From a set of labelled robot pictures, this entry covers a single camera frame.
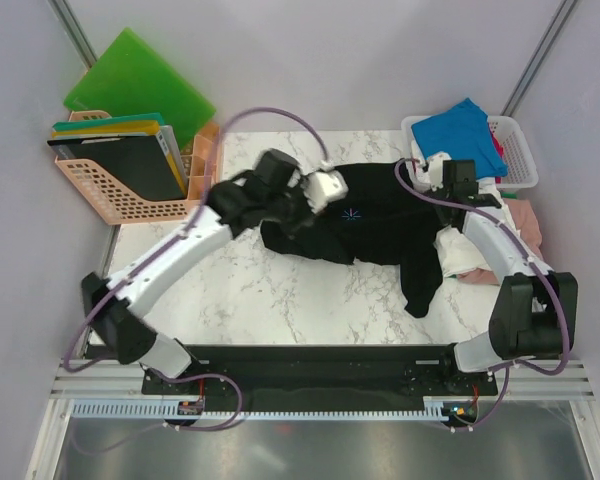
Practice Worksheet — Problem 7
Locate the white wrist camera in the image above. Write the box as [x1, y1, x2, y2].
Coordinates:
[414, 152, 451, 192]
[302, 168, 349, 214]

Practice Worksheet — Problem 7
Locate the black t shirt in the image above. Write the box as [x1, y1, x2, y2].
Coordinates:
[258, 160, 444, 319]

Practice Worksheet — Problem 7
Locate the red garment in basket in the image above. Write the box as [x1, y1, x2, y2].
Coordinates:
[483, 130, 508, 182]

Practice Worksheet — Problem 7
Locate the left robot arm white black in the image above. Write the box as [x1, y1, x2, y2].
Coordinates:
[81, 149, 347, 393]

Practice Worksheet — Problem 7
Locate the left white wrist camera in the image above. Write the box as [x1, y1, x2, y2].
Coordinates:
[302, 168, 349, 214]

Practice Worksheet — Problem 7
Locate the green plastic board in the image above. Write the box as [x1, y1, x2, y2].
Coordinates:
[63, 28, 216, 146]

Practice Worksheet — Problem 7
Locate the white laundry basket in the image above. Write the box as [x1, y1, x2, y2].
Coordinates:
[401, 115, 539, 196]

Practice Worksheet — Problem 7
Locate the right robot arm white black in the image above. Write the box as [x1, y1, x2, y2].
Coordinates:
[427, 153, 578, 394]

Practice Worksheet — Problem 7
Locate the white slotted cable duct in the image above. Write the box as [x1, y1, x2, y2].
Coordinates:
[71, 399, 448, 421]

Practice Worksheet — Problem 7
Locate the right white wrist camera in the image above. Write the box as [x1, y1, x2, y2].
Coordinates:
[414, 152, 451, 192]

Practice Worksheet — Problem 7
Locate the orange file basket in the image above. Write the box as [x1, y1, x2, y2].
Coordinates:
[55, 121, 223, 226]

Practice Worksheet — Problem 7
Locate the teal folder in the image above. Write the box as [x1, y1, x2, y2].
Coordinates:
[52, 110, 166, 132]

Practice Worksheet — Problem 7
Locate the black folder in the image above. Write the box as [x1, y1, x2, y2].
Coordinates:
[47, 135, 186, 201]

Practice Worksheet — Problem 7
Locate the pink t shirt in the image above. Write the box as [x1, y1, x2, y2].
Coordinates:
[454, 199, 544, 287]

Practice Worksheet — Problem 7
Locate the orange compartment organizer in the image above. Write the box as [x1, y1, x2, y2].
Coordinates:
[181, 121, 223, 205]

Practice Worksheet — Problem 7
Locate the blue folded t shirt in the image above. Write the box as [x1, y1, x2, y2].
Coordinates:
[411, 98, 508, 179]

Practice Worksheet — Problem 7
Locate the yellow folder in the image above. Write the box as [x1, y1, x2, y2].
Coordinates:
[51, 120, 160, 138]

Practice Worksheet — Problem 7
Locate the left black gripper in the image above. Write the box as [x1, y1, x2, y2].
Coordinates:
[267, 178, 327, 240]

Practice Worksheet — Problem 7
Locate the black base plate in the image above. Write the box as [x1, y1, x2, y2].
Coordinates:
[142, 345, 498, 412]

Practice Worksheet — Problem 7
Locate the white crumpled t shirt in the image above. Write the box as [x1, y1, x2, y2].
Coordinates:
[432, 179, 506, 279]

